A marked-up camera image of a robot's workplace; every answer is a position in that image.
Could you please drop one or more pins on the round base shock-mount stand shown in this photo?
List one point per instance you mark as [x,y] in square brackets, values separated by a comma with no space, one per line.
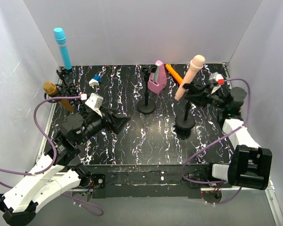
[147,106]

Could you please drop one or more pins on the gold microphone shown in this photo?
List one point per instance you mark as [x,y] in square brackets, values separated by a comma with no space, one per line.
[55,90]

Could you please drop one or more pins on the beige microphone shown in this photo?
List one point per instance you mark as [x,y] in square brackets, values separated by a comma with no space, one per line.
[195,65]

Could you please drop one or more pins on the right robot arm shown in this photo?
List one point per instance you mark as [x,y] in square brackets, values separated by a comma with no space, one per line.
[250,164]

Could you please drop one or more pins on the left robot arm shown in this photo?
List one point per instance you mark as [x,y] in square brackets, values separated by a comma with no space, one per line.
[21,203]

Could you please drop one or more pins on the white blue small microphone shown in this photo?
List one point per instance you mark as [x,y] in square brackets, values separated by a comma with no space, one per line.
[95,81]

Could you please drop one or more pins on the pink microphone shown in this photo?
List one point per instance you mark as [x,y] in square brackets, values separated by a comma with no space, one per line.
[157,79]

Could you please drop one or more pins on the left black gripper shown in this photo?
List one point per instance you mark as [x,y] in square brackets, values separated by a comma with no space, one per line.
[111,121]

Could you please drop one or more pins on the orange microphone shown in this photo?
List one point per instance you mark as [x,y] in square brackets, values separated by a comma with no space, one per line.
[174,74]

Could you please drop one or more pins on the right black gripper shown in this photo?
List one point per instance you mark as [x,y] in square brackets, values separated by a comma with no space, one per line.
[203,93]

